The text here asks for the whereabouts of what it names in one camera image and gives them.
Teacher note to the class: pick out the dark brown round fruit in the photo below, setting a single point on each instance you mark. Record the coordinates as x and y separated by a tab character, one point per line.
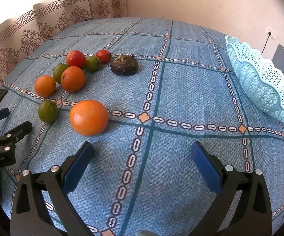
124	65

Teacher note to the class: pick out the small red tomato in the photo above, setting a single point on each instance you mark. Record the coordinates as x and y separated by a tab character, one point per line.
103	55

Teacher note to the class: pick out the blue patterned bed sheet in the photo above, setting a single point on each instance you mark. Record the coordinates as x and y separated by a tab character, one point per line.
181	98

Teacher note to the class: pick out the white wall socket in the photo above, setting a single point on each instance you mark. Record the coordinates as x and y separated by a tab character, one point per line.
271	33

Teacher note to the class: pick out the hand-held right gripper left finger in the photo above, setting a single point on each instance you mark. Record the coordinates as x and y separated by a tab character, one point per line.
77	169

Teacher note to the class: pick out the green tomato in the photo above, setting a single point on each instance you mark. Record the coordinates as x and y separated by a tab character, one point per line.
93	64
58	73
48	111

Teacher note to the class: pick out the grey pillow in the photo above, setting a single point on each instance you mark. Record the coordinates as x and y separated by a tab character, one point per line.
282	55

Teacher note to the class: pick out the orange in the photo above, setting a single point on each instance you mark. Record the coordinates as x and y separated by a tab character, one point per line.
73	79
89	118
45	86

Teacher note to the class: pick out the beige patterned curtain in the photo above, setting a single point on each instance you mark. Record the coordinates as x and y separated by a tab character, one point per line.
34	24

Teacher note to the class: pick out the light blue plastic basket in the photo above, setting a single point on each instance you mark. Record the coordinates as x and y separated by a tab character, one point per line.
262	83

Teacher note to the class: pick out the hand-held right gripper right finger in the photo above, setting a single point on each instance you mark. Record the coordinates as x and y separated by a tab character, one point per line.
205	167

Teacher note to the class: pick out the large red tomato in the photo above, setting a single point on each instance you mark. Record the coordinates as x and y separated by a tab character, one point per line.
75	58

